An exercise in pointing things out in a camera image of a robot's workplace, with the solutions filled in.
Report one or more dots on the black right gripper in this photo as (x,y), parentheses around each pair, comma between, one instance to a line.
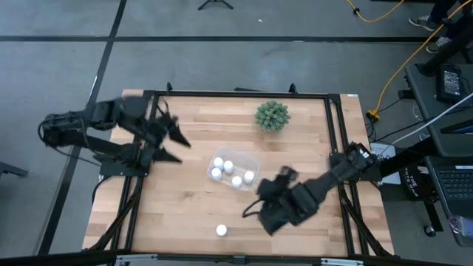
(303,203)

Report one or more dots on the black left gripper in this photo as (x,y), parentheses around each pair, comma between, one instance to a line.
(144,118)

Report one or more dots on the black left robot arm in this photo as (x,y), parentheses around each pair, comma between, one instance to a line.
(70,127)

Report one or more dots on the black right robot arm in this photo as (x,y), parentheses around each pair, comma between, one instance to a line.
(332,175)

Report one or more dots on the clear plastic basket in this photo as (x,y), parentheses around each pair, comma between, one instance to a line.
(242,162)

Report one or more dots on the green artificial potted plant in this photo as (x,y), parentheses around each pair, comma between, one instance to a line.
(272,116)

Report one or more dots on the white paper sheet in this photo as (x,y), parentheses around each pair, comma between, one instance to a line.
(384,150)

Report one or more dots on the yellow power plug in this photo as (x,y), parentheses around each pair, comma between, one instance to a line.
(373,115)

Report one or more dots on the black desk base beam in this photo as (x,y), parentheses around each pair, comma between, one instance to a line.
(406,157)

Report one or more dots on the black bag with white print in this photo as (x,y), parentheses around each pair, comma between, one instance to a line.
(415,184)

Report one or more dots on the black crossbeam with silver brackets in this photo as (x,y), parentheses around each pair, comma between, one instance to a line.
(74,258)

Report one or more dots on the black caster wheel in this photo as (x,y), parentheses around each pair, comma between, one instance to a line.
(429,231)

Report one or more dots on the grey furniture foot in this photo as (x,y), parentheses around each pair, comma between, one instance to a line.
(11,169)

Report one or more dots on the grey side desk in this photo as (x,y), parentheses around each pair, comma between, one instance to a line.
(425,107)

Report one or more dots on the dark laptop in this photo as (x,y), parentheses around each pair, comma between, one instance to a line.
(456,183)

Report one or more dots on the clear plastic container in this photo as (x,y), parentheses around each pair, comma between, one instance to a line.
(462,229)

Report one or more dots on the black power supply box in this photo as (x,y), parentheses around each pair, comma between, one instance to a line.
(451,83)

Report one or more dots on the person's shoe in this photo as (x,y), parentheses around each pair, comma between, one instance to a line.
(438,45)
(423,23)

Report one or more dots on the black stand leg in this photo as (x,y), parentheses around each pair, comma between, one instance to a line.
(447,53)

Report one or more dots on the person's leg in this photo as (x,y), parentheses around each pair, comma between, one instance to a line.
(441,7)

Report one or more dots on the black aluminium table frame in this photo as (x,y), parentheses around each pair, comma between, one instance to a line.
(240,94)

